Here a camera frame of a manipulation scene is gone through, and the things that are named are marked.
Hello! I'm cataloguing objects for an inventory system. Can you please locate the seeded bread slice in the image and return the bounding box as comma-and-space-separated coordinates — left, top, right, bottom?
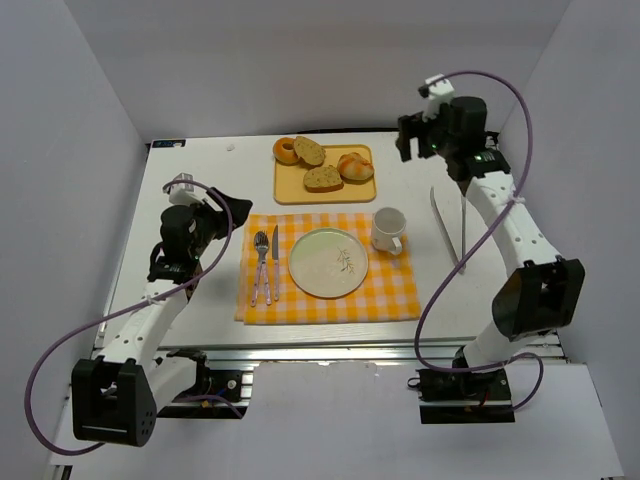
303, 166, 344, 193
293, 136, 326, 166

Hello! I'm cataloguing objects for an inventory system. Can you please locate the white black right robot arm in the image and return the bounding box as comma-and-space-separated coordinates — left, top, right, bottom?
396, 96, 585, 374

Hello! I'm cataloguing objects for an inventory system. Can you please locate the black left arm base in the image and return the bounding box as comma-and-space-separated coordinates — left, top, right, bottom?
158, 349, 248, 420

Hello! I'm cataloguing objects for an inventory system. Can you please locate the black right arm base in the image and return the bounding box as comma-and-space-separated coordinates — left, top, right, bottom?
407, 369, 515, 425

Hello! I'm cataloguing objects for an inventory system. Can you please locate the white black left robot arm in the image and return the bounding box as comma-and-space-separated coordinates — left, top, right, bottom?
71, 185, 253, 447

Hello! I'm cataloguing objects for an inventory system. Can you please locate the yellow serving tray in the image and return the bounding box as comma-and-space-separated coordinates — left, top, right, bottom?
273, 144, 377, 205

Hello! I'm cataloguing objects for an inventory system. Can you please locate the glazed round bun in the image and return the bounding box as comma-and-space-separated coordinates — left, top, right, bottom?
337, 152, 374, 182

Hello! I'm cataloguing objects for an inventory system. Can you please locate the blue left corner label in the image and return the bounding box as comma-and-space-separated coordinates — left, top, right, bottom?
151, 139, 186, 149

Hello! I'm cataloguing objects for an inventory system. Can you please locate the white ceramic mug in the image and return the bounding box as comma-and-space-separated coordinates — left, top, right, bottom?
371, 207, 406, 255

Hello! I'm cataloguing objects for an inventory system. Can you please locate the pale green ceramic plate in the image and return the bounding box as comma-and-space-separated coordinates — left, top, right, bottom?
288, 227, 369, 299

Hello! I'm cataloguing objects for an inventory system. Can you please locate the yellow checkered cloth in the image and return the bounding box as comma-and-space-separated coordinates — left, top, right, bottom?
235, 213, 421, 325

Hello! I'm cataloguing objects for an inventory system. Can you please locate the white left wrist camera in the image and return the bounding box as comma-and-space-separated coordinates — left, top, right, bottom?
163, 172, 203, 206

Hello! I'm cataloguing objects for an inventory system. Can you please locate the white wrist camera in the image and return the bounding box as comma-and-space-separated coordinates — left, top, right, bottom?
163, 172, 203, 206
418, 74, 455, 122

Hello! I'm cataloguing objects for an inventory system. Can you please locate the silver fork pink handle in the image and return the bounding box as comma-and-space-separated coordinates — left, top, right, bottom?
251, 231, 272, 307

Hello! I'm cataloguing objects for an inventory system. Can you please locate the silver knife pink handle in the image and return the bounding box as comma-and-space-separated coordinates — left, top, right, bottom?
272, 224, 280, 302

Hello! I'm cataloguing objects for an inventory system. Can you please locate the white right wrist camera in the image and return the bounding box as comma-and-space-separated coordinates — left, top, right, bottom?
418, 74, 455, 122

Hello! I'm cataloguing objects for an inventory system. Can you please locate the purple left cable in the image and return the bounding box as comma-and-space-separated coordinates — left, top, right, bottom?
23, 179, 234, 456

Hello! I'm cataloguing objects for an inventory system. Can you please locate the purple cable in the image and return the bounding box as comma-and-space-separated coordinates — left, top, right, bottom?
413, 69, 545, 412
23, 179, 234, 456

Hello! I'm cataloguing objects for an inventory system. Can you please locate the golden ring donut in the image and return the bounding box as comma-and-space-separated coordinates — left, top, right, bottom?
272, 137, 299, 165

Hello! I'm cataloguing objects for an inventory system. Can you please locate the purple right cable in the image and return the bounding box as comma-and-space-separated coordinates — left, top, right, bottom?
413, 69, 545, 412

